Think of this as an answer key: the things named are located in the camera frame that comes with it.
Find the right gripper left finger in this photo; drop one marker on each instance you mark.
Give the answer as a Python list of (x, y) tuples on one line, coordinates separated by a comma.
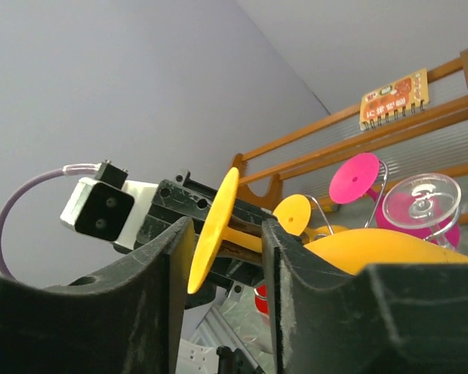
[(124, 318)]

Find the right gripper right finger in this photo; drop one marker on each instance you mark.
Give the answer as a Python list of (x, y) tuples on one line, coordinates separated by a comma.
[(386, 319)]

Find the orange wine glass front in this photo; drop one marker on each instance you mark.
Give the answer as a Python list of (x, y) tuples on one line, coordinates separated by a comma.
[(349, 251)]

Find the orange wine glass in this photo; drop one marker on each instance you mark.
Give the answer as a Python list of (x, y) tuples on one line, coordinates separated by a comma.
[(349, 251), (293, 215)]

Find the pink wine glass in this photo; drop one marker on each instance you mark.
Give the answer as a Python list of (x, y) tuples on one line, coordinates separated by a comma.
[(374, 187)]

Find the chrome wine glass rack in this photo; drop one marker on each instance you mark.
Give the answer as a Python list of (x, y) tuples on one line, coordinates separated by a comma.
[(415, 222)]

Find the wooden shelf rack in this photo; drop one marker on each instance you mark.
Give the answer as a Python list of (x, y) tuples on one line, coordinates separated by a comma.
[(411, 140)]

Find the red plastic cup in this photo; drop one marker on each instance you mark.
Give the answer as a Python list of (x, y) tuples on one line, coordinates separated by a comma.
[(260, 299)]

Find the orange spiral notebook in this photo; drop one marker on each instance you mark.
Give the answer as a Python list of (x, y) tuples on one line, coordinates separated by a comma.
[(397, 100)]

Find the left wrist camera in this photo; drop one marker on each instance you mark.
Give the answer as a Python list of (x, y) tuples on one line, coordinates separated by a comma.
[(106, 205)]

